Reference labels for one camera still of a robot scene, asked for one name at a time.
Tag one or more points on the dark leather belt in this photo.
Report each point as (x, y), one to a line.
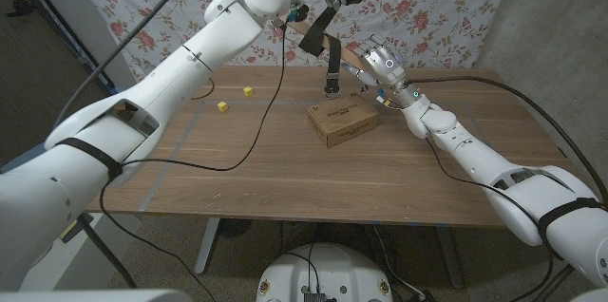
(316, 36)

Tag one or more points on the light wooden stick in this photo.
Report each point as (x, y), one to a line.
(351, 59)

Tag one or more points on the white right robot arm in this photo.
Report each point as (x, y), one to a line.
(475, 155)

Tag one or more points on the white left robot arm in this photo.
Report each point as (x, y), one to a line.
(142, 102)

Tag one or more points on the brown cardboard box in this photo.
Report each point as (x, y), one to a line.
(342, 124)

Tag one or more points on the floral printed backdrop sheet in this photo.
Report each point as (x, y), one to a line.
(427, 7)

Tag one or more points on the small yellow block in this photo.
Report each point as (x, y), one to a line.
(222, 106)
(248, 91)

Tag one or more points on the black round device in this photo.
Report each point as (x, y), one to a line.
(235, 227)

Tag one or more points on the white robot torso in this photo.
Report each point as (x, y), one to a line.
(332, 269)

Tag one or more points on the grey metal table leg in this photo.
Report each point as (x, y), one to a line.
(451, 259)
(206, 250)

